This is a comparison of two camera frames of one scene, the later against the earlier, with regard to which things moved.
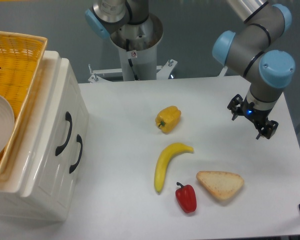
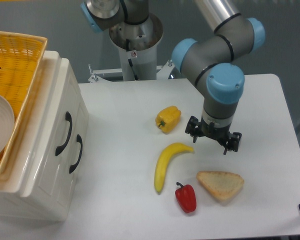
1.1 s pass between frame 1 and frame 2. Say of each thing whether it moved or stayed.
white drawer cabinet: stayed
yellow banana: stayed
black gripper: moved
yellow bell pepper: stayed
